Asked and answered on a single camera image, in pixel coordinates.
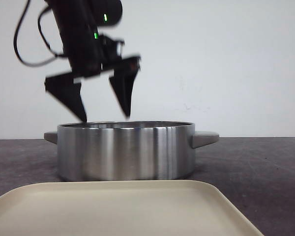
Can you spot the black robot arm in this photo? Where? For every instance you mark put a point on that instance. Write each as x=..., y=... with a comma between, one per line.
x=79, y=18

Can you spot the stainless steel steamer pot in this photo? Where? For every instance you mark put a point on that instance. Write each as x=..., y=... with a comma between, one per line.
x=127, y=150

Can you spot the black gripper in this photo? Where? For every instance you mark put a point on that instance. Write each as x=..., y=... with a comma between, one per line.
x=90, y=56

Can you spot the cream plastic tray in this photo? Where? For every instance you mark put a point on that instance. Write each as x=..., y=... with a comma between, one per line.
x=121, y=208

